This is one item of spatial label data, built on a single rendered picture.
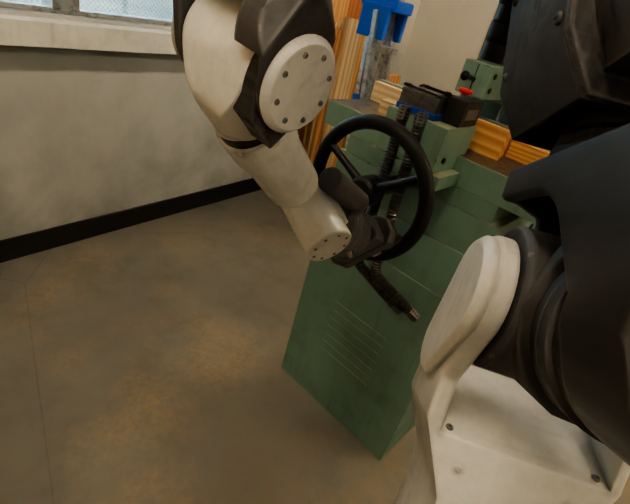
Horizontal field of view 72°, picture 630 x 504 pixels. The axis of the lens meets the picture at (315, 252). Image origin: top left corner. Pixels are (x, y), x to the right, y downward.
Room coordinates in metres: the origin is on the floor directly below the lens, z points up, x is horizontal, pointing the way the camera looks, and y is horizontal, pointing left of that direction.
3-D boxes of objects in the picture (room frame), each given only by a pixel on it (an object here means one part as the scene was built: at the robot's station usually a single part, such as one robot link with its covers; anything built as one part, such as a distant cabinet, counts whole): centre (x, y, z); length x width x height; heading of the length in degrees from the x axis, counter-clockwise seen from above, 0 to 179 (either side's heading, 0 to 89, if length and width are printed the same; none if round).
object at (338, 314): (1.19, -0.33, 0.35); 0.58 x 0.45 x 0.71; 144
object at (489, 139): (1.01, -0.25, 0.93); 0.19 x 0.02 x 0.07; 54
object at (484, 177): (1.00, -0.21, 0.87); 0.61 x 0.30 x 0.06; 54
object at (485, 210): (1.04, -0.23, 0.82); 0.40 x 0.21 x 0.04; 54
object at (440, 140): (0.93, -0.16, 0.91); 0.15 x 0.14 x 0.09; 54
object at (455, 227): (1.19, -0.34, 0.76); 0.57 x 0.45 x 0.09; 144
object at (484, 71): (1.11, -0.28, 1.03); 0.14 x 0.07 x 0.09; 144
